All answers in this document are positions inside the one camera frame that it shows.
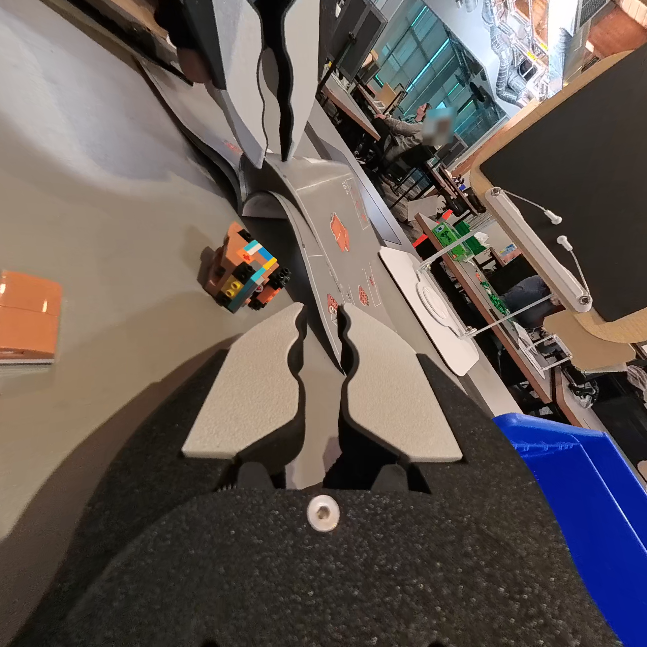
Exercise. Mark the green toy box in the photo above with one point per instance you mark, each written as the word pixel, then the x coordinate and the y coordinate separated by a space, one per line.
pixel 455 240

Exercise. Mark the pile of green bricks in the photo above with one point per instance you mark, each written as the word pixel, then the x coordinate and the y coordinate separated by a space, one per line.
pixel 495 298

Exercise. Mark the colourful striped brick model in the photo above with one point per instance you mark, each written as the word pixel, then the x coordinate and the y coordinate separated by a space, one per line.
pixel 247 268

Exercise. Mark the long office table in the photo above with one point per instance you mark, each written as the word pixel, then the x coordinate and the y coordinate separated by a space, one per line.
pixel 505 343

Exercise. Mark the white bracket bar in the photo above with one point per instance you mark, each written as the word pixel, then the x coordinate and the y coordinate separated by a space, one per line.
pixel 536 247

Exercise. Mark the blue plastic bin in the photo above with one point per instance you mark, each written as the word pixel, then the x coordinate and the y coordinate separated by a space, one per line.
pixel 581 480

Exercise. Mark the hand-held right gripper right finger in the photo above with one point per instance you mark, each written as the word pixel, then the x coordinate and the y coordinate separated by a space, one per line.
pixel 394 399

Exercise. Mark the clear acrylic stand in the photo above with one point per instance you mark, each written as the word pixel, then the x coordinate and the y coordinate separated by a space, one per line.
pixel 505 313

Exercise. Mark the dark panel with plywood edge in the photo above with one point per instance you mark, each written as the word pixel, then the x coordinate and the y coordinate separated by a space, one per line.
pixel 581 177

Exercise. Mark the person's left hand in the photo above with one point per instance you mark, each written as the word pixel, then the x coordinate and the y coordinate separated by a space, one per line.
pixel 194 65

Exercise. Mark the grey instruction booklet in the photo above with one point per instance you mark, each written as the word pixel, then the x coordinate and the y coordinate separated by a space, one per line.
pixel 323 212

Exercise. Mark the red plastic piece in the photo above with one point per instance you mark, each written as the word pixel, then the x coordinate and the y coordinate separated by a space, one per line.
pixel 420 241

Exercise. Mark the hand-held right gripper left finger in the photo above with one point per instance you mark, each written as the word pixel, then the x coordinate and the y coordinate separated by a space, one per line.
pixel 247 399

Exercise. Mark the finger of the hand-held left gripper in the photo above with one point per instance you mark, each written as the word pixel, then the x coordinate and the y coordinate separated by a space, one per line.
pixel 306 50
pixel 240 76

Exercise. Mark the brown grey brick assembly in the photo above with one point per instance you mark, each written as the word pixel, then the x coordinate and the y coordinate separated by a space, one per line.
pixel 28 313

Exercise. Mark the white rounded board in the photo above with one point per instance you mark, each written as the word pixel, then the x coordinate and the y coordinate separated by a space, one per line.
pixel 429 303

